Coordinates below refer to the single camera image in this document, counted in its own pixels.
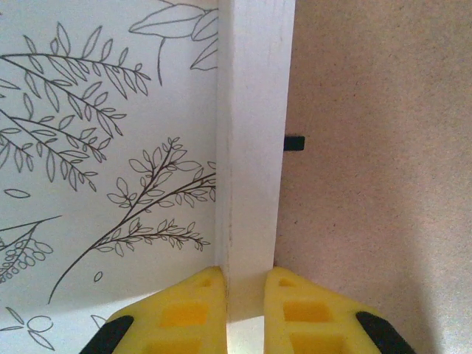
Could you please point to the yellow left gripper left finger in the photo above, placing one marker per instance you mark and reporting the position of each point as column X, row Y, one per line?
column 147, row 332

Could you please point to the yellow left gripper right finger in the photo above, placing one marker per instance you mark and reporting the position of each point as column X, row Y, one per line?
column 339, row 328

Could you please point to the brown backing board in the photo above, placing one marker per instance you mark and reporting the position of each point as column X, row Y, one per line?
column 380, row 166

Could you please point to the white picture frame with glass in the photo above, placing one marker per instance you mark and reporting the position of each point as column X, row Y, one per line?
column 254, row 147

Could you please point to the black frame retaining tab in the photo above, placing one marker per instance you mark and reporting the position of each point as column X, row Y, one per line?
column 294, row 143

